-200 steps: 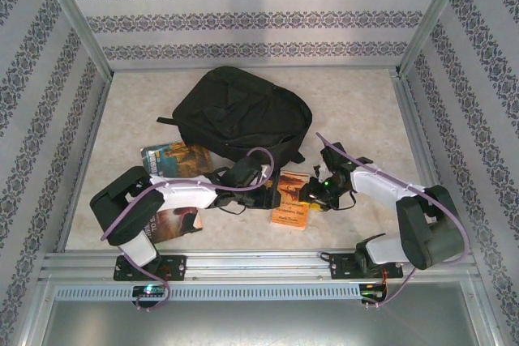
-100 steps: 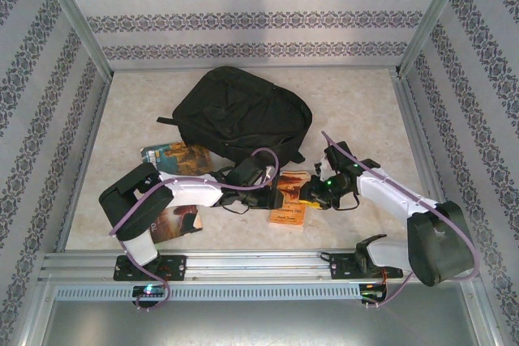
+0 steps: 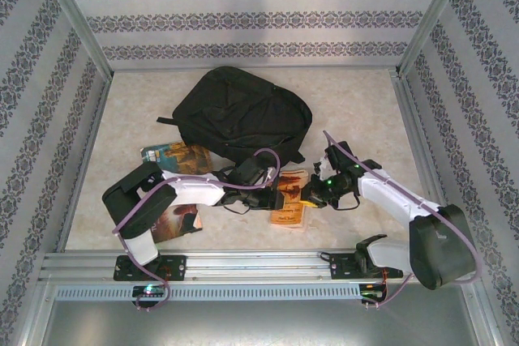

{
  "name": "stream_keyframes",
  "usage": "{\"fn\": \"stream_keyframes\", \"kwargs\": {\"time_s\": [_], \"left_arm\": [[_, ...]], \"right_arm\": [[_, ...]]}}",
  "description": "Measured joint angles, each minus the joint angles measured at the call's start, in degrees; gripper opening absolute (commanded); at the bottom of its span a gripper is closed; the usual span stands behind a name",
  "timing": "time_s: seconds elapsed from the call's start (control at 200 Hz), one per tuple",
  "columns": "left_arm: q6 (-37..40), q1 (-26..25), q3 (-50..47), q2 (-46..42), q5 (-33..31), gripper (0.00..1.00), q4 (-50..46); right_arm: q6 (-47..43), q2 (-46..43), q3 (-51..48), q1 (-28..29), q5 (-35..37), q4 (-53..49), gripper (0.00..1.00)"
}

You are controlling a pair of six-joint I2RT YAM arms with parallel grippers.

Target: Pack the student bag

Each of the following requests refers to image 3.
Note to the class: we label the grey metal sheet panel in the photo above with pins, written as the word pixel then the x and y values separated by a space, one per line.
pixel 259 321

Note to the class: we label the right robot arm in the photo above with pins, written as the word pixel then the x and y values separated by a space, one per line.
pixel 389 200

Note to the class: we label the aluminium mounting rail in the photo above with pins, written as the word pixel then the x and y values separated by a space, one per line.
pixel 251 265

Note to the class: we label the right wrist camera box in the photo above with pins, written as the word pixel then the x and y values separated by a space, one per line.
pixel 338 155

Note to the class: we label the dark brown cover book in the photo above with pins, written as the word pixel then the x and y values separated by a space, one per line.
pixel 178 220

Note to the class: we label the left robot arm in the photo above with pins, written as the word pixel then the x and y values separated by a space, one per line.
pixel 194 192

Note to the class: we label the teal canyon cover book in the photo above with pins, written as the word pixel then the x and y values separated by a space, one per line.
pixel 182 157

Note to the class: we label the orange paperback book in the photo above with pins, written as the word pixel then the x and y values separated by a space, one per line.
pixel 290 212

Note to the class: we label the long aluminium wall rail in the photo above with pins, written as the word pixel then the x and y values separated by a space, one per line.
pixel 344 67

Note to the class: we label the aluminium frame post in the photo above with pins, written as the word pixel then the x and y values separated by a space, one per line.
pixel 434 14
pixel 73 18

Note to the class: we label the black backpack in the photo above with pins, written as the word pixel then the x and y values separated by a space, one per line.
pixel 243 115

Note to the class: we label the aluminium table edge rail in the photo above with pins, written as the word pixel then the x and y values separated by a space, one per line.
pixel 409 119
pixel 87 151

